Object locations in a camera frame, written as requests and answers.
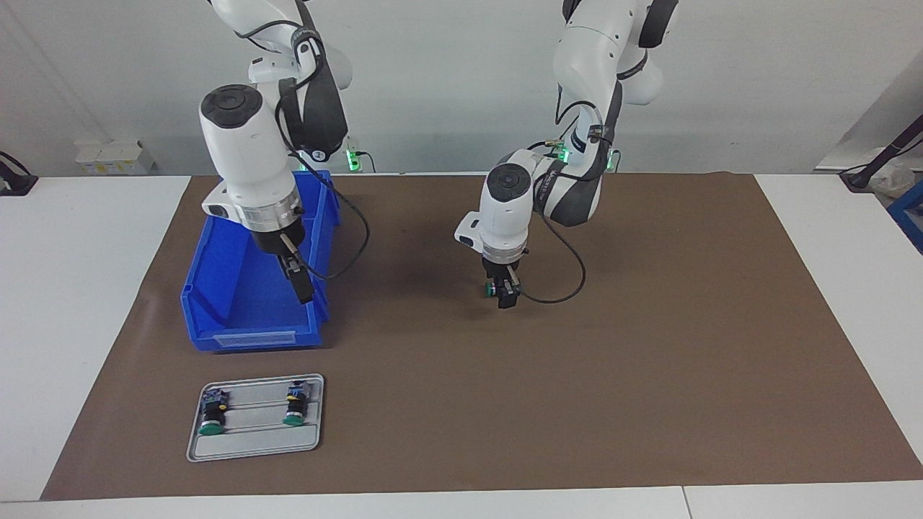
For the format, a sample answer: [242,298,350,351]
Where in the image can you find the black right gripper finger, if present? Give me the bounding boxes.
[284,248,317,306]

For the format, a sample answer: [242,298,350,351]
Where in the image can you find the blue plastic storage bin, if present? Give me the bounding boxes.
[180,170,341,352]

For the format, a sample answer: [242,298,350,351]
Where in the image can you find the brown table mat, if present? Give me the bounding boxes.
[40,172,923,502]

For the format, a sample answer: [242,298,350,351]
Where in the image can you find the grey metal tray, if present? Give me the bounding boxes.
[186,373,325,463]

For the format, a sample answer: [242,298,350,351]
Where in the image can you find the white cardboard boxes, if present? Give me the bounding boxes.
[74,139,156,175]

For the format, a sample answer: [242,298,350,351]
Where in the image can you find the clear plastic bag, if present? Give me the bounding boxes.
[869,162,918,199]

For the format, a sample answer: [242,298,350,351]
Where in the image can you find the black stand pole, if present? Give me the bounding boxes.
[842,115,923,192]

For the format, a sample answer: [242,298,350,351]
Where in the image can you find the blue crate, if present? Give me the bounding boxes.
[887,180,923,253]

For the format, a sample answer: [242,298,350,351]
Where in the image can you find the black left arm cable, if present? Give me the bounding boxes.
[516,83,621,304]

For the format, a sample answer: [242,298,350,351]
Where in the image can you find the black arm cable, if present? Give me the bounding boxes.
[234,18,371,282]
[516,83,621,304]

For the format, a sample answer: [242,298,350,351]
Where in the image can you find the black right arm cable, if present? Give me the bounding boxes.
[234,18,371,282]

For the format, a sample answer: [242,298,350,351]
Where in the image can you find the black clamp mount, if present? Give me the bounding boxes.
[0,151,38,197]

